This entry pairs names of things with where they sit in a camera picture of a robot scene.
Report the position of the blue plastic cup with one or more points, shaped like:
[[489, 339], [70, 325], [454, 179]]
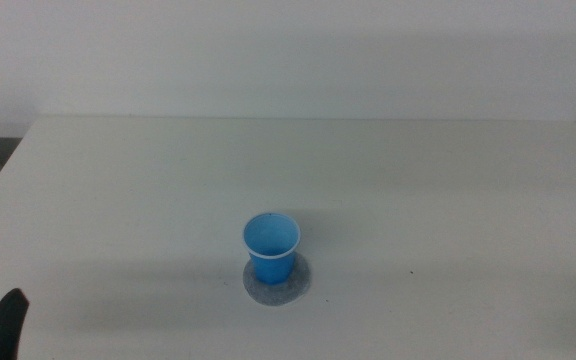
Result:
[[271, 265]]

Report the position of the grey round cup mat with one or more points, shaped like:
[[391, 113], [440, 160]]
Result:
[[295, 290]]

